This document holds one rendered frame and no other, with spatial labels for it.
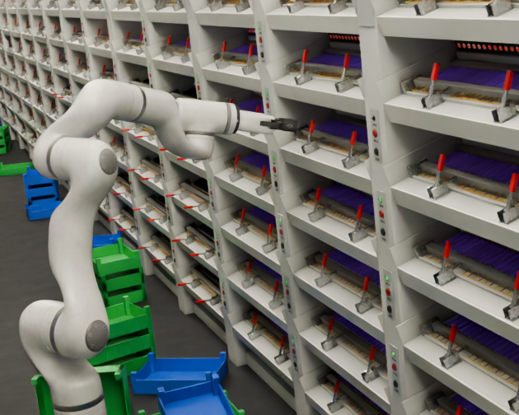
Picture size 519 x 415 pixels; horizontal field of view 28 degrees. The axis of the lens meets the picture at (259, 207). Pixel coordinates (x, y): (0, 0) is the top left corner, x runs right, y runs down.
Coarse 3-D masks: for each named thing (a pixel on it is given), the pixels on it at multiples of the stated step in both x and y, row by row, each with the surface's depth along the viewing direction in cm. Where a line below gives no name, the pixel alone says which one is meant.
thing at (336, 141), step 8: (304, 128) 296; (304, 136) 297; (312, 136) 290; (320, 136) 284; (328, 136) 280; (336, 136) 277; (336, 144) 275; (344, 144) 270; (360, 144) 262; (368, 152) 257
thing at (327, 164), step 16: (320, 112) 300; (336, 112) 298; (288, 144) 297; (304, 144) 290; (320, 144) 284; (288, 160) 295; (304, 160) 281; (320, 160) 271; (336, 160) 266; (368, 160) 241; (336, 176) 263; (352, 176) 253; (368, 176) 245; (368, 192) 247
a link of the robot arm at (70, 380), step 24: (24, 312) 238; (48, 312) 234; (24, 336) 237; (48, 336) 232; (48, 360) 238; (72, 360) 241; (48, 384) 237; (72, 384) 235; (96, 384) 238; (72, 408) 236
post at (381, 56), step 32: (384, 64) 227; (384, 128) 230; (416, 128) 233; (384, 160) 233; (384, 192) 236; (416, 224) 237; (384, 256) 243; (384, 288) 246; (384, 320) 249; (416, 384) 245
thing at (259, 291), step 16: (240, 256) 375; (224, 272) 374; (240, 272) 374; (256, 272) 362; (272, 272) 358; (240, 288) 361; (256, 288) 355; (272, 288) 349; (256, 304) 348; (272, 304) 333
